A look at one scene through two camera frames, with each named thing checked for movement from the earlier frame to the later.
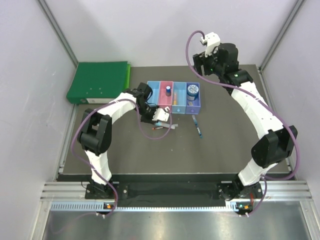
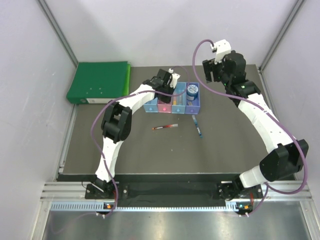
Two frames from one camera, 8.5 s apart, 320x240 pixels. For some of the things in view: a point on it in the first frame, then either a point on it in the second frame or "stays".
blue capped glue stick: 166,125 to 180,97
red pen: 156,128 stays
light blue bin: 179,97 stays
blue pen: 196,123 stays
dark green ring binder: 96,82 stays
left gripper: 149,120 to 166,100
